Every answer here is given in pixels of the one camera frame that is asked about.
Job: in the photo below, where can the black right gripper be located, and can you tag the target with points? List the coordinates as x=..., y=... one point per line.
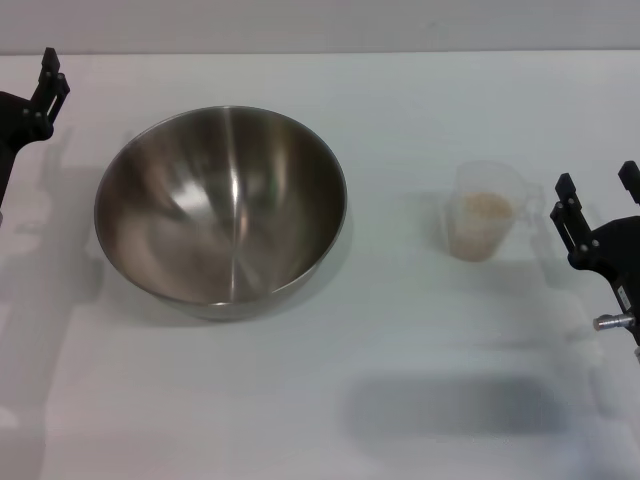
x=620, y=260

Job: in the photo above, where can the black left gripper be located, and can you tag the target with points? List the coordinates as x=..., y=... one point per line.
x=20, y=120

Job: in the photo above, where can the white rice grains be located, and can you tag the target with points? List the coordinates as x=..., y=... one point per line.
x=482, y=225

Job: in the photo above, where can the translucent plastic measuring cup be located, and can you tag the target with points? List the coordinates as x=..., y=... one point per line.
x=480, y=180

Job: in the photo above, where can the large stainless steel bowl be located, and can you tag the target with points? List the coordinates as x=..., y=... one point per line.
x=220, y=210

